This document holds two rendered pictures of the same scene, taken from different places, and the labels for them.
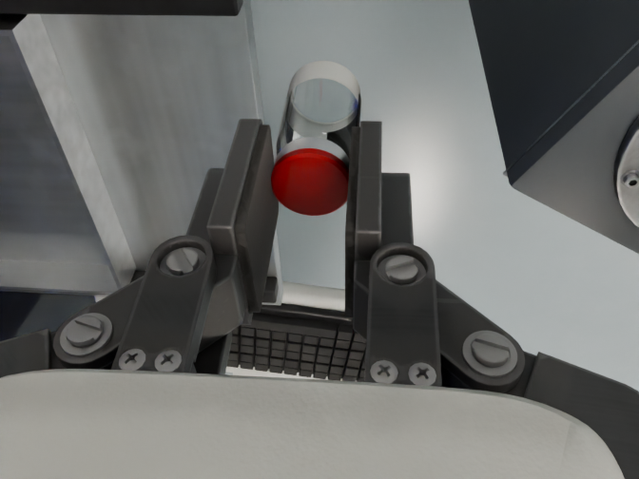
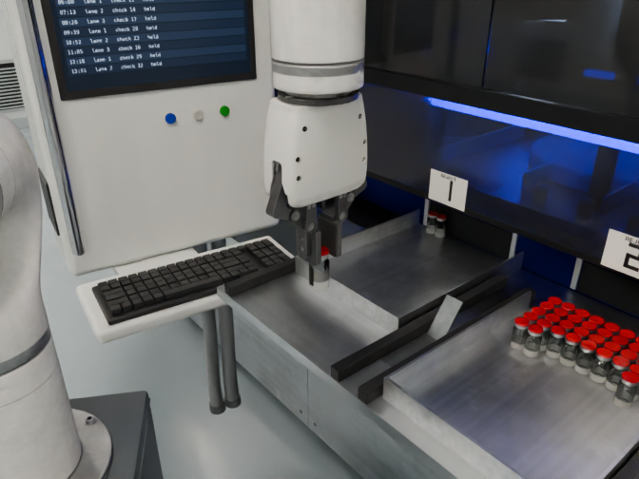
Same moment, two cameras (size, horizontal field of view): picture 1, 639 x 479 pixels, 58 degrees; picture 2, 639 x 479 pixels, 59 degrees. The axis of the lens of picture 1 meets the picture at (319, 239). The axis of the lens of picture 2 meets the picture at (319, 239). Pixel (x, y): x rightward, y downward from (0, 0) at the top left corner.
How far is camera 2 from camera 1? 48 cm
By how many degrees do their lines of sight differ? 32
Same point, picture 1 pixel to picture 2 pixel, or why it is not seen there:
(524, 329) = not seen: outside the picture
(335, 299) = (173, 313)
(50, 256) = (333, 260)
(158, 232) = (297, 289)
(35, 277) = not seen: hidden behind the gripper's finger
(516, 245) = not seen: outside the picture
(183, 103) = (325, 336)
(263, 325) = (206, 280)
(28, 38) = (393, 321)
